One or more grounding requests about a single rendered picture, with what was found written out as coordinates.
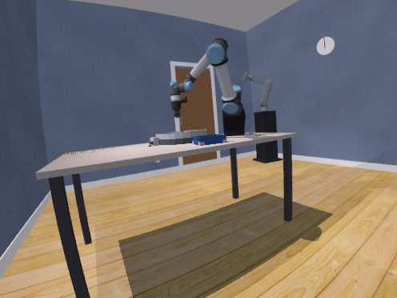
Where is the blue plastic crate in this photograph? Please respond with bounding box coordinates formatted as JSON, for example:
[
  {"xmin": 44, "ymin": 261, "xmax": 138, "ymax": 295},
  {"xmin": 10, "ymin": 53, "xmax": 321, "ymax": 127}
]
[{"xmin": 191, "ymin": 134, "xmax": 227, "ymax": 146}]

